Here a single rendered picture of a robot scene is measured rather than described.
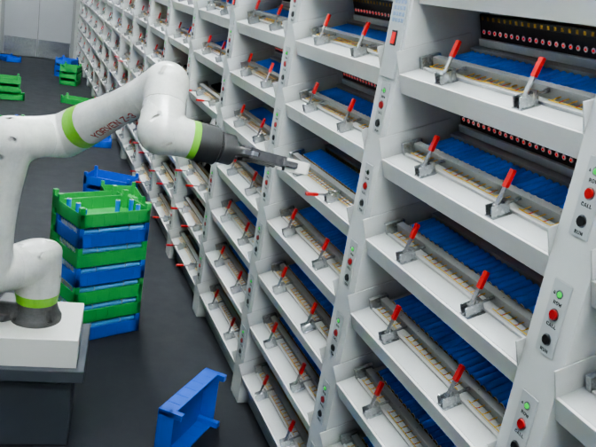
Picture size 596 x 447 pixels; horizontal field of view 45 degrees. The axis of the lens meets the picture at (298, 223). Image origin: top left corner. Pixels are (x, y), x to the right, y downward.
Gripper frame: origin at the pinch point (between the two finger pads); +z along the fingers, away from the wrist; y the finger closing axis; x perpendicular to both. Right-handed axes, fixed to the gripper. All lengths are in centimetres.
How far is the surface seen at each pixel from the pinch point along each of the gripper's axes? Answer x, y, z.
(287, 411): 73, 40, 34
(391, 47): -29.7, -23.7, 7.4
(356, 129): -14.0, 1.1, 16.1
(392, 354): 38, -33, 19
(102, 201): 21, 132, -23
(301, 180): 0.5, 29.7, 16.4
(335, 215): 9.7, 1.4, 15.6
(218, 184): 3, 125, 21
